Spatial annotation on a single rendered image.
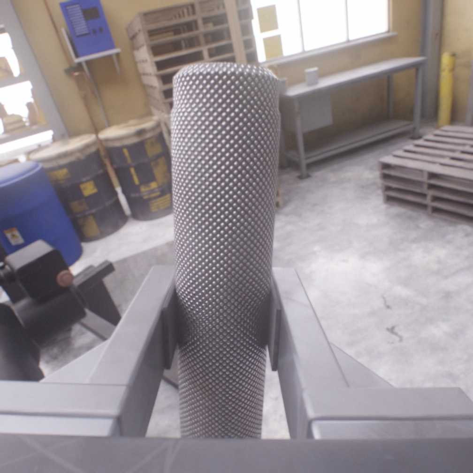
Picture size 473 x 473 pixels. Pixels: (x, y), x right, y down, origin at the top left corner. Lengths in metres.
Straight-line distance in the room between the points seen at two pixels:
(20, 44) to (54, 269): 3.14
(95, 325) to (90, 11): 3.31
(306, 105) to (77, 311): 3.73
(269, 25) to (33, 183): 3.63
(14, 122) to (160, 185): 5.31
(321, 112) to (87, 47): 2.86
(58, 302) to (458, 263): 2.78
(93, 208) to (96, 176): 0.30
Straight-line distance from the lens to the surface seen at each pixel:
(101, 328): 2.09
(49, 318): 1.89
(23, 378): 1.45
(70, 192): 3.41
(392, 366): 2.35
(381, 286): 2.85
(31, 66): 4.55
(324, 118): 4.89
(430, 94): 6.70
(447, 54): 6.14
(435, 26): 6.57
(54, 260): 1.82
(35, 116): 8.85
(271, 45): 5.30
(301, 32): 5.42
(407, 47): 6.50
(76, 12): 4.44
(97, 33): 4.43
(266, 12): 5.30
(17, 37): 4.57
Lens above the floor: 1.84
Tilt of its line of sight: 30 degrees down
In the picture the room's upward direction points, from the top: 14 degrees counter-clockwise
